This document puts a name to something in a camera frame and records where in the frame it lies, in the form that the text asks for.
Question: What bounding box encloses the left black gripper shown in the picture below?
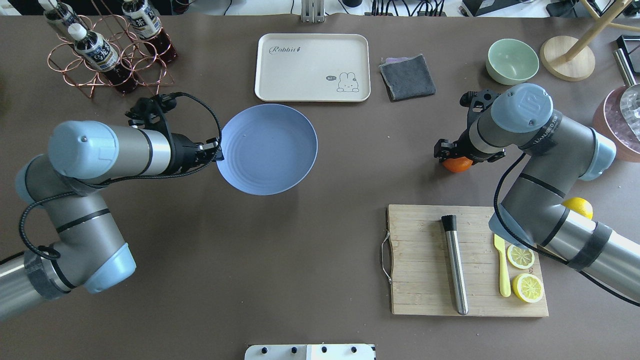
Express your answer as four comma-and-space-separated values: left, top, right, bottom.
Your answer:
170, 134, 224, 174

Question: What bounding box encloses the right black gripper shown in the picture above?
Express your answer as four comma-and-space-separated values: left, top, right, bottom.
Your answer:
433, 127, 506, 164

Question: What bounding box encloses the orange fruit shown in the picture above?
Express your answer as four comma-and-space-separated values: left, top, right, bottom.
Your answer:
441, 157, 474, 173

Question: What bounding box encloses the blue plate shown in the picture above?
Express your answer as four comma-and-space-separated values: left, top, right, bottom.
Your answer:
217, 104, 318, 196

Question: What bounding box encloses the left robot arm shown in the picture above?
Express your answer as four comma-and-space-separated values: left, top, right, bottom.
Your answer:
1, 120, 222, 321

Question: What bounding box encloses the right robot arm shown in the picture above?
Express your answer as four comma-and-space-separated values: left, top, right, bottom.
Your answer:
434, 83, 639, 306

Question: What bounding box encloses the steel knife sharpener rod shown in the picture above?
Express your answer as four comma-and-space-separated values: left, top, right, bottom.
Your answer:
441, 214, 469, 316

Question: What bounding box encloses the grey folded cloth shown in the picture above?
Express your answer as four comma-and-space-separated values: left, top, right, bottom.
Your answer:
379, 54, 437, 101

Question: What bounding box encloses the mint green bowl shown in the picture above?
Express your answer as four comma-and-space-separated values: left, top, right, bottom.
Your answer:
486, 38, 540, 85

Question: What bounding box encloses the cream serving tray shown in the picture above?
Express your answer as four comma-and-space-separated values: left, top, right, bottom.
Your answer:
254, 33, 371, 102

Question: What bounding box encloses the lemon slice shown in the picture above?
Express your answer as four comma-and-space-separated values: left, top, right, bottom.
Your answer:
506, 244, 536, 270
511, 273, 544, 304

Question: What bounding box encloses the wooden cutting board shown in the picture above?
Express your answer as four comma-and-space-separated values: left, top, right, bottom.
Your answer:
387, 204, 549, 318

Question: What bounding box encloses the dark bottle white cap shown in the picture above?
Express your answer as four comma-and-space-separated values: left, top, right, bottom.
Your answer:
121, 0, 178, 64

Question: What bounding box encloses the yellow lemon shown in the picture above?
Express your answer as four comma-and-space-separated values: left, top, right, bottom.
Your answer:
562, 197, 594, 220

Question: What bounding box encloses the yellow plastic knife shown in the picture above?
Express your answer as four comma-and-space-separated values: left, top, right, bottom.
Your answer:
493, 234, 512, 297

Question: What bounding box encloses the wooden stand base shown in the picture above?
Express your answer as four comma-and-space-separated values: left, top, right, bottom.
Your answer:
539, 0, 640, 82

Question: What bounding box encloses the pink bowl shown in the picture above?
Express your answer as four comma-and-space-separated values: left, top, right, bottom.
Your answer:
592, 85, 640, 163

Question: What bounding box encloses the metal ice scoop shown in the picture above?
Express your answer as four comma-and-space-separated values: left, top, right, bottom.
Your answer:
614, 48, 640, 141

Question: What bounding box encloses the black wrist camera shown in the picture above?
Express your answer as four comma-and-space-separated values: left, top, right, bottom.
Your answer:
459, 89, 501, 129
125, 94, 178, 138

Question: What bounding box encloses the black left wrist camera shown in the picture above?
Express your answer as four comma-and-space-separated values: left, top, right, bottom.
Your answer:
125, 94, 178, 138

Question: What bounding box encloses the copper wire bottle rack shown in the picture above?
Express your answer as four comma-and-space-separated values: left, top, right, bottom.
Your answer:
39, 0, 178, 94

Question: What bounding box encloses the white camera pillar base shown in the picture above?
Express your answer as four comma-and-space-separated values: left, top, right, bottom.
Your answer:
244, 343, 377, 360

